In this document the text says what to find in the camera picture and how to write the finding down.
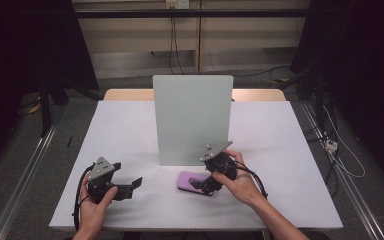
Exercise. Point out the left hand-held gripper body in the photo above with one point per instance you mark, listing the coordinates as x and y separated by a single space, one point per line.
101 180

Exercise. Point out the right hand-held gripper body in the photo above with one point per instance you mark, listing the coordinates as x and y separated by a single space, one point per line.
221 165

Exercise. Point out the purple whiteboard eraser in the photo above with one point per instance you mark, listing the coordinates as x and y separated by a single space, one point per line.
187 181

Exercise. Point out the person's right hand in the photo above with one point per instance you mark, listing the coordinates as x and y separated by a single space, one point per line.
243 188

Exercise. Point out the person's left hand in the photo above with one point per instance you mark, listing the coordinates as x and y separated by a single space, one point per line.
95 213

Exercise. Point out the small black pen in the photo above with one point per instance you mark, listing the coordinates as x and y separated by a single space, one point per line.
69 142

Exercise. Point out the white table cover sheet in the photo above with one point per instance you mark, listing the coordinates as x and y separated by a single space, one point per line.
273 166

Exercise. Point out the pale green standing whiteboard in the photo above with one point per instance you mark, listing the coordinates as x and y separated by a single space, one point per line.
193 120

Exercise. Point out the wooden table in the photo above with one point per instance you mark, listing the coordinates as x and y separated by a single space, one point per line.
256 94

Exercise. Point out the black metal stand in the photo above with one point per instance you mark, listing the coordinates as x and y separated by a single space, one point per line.
45 106
318 90

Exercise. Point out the white power strip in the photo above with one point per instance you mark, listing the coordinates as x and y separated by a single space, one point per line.
331 145

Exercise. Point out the black curtain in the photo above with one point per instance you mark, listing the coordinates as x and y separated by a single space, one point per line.
20 50
363 66

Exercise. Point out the black horizontal bar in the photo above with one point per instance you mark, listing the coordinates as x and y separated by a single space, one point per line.
193 13

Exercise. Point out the aluminium floor rail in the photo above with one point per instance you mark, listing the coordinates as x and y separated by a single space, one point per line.
343 173
23 180

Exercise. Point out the white wall outlet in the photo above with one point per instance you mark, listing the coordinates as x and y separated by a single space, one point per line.
177 4

